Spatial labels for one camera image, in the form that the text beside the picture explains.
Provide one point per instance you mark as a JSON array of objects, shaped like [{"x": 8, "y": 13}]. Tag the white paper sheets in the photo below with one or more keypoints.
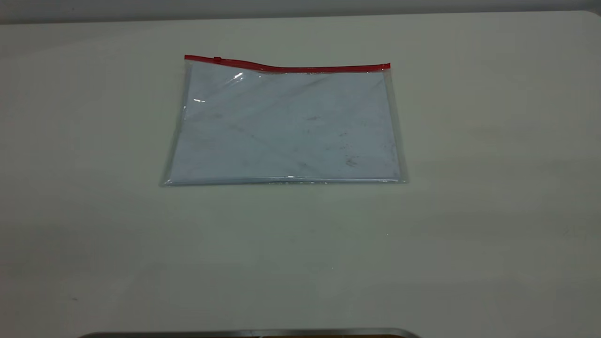
[{"x": 291, "y": 141}]

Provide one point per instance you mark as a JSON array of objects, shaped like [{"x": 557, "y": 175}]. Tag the clear plastic bag red zipper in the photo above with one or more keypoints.
[{"x": 281, "y": 126}]

